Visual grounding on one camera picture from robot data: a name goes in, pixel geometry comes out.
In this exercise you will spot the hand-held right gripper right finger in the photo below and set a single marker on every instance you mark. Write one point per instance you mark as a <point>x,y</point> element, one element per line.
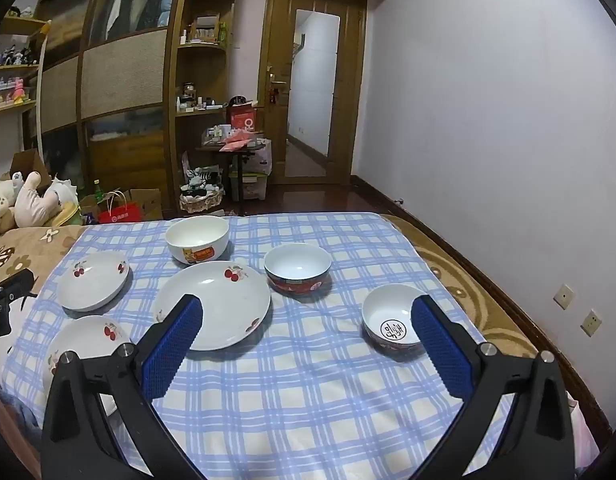
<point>440,345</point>

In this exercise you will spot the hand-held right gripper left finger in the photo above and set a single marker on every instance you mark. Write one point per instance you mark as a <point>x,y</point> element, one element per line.
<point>173,345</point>

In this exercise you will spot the white bowl with round emblem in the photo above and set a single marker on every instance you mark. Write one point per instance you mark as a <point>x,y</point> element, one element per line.
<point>388,315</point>

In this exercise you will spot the large white cherry plate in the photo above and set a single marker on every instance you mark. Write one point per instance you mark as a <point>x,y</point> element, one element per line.
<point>223,305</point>

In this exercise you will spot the small white cherry plate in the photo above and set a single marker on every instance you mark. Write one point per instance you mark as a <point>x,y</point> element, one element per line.
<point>88,332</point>
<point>95,285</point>

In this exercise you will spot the large white orange-label bowl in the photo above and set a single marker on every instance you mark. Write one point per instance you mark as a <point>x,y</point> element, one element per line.
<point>195,235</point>

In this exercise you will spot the red-sided white bowl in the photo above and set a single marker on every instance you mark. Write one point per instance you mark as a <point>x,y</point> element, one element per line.
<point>295,262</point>

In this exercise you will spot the brown printed blanket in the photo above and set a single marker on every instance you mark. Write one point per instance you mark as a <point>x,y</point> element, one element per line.
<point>463,270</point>

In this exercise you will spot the cream plush toy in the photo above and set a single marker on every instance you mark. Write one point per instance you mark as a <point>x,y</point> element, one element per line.
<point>0,200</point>

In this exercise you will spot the beige plush toy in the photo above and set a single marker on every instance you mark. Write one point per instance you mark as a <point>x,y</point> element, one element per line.
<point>33,205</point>

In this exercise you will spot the yellow green plush cushion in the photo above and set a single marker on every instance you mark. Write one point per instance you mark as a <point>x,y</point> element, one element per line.
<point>68,217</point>

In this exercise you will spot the white spiky plush toy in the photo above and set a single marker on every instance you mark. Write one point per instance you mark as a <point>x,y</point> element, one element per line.
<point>63,190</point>

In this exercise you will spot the cardboard box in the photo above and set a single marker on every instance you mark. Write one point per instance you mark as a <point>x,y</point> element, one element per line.
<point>148,205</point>
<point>30,165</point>

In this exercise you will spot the blue plaid cloth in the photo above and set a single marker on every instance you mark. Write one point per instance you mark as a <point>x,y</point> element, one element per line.
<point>298,385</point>

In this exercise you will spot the green bottle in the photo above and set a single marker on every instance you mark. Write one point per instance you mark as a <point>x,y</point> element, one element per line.
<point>98,195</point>

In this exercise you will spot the red paper bag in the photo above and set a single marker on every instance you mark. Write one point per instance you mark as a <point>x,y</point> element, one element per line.
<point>120,214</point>

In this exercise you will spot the wicker basket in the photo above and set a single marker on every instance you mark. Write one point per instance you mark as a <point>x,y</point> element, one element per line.
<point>200,202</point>

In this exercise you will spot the pink bed sheet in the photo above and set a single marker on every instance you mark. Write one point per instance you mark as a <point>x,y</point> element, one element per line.
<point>583,435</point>

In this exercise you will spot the small black side table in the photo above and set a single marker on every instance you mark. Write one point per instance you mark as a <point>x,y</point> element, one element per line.
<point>242,185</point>

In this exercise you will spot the clear plastic storage box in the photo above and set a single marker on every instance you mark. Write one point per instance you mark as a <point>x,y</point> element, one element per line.
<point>260,160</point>

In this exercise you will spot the pink plastic bag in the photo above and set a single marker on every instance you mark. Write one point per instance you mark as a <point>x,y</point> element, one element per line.
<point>235,141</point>

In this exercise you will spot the wooden figurine shelf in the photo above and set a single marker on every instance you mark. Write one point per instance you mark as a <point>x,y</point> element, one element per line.
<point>13,66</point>

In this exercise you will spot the wooden corner shelf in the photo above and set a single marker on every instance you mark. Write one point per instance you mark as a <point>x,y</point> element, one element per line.
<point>200,112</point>

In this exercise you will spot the red gift box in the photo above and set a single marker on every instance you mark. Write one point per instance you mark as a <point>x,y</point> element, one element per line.
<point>243,120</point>

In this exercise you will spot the wooden door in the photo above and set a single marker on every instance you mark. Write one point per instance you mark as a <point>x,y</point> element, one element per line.
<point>275,125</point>

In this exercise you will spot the wooden wardrobe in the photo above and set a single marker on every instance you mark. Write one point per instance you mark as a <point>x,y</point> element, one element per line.
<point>123,75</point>

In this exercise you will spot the white coaxial wall socket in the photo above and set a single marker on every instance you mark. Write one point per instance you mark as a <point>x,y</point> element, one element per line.
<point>564,295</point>

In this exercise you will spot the white power wall socket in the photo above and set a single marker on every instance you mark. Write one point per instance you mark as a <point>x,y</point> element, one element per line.
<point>592,322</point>

